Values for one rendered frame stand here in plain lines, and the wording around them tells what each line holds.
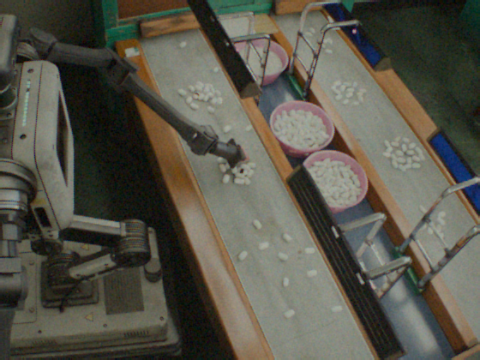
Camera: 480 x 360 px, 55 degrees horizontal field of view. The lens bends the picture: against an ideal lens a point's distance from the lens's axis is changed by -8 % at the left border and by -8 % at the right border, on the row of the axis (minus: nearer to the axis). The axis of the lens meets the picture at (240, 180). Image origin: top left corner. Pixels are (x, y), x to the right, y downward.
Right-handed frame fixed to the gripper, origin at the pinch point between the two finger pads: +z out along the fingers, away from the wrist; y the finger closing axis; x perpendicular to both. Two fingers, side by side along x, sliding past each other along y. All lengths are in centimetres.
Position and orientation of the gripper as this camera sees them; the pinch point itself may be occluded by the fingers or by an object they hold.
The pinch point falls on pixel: (247, 159)
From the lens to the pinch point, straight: 191.1
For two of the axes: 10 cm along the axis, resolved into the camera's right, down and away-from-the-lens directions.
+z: 6.5, 2.0, 7.3
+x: -6.6, 6.1, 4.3
